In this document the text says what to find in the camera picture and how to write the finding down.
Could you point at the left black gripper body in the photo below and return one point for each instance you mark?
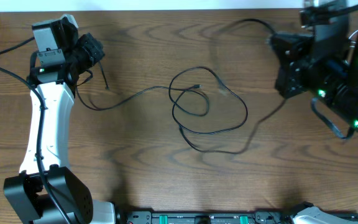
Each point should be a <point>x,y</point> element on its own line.
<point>86,55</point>

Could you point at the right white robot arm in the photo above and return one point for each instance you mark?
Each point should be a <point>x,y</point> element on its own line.
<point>324,62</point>

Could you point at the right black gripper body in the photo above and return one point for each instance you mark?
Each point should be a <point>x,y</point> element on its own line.
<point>300,74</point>

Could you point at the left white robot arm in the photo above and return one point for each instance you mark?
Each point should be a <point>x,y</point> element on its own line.
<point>45,190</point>

